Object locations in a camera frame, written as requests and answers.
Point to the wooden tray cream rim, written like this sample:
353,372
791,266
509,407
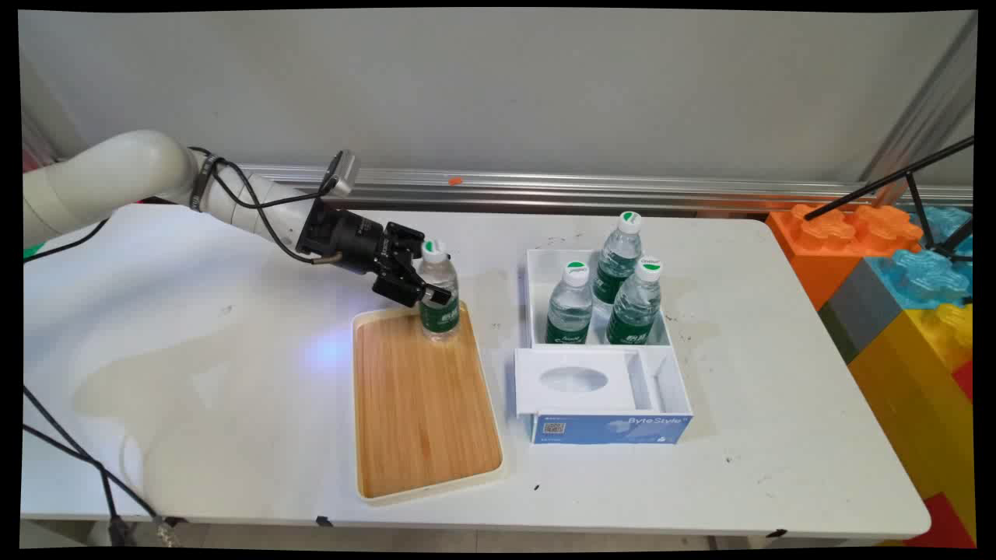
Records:
424,404

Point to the light blue foam block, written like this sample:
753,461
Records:
926,276

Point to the white blue ByteStyle insert box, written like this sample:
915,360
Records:
576,381

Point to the water bottle green label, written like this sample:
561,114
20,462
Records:
634,311
569,311
440,311
618,260

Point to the green foam block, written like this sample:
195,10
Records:
33,250

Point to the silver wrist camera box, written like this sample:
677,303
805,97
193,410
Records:
342,173

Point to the black tripod stand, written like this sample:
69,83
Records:
918,206

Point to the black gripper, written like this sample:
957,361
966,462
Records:
342,237

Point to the orange foam building block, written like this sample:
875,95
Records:
825,249

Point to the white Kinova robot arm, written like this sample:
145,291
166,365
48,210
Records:
117,175

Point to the aluminium frame rail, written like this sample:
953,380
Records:
700,190

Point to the small red foam block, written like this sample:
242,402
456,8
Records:
945,525

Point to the aluminium frame post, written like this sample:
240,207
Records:
934,101

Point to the grey foam building block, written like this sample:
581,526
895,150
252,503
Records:
860,311

